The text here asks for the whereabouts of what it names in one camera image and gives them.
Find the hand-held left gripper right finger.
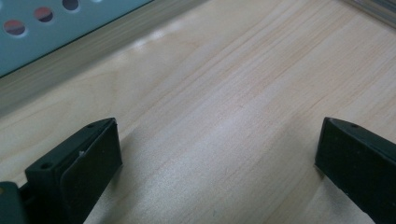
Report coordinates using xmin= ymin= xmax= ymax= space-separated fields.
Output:
xmin=314 ymin=117 xmax=396 ymax=224

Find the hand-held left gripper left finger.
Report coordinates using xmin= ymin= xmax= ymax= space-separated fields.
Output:
xmin=24 ymin=117 xmax=123 ymax=224

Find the blue plastic basket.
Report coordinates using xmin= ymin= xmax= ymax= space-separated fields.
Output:
xmin=0 ymin=0 xmax=154 ymax=79

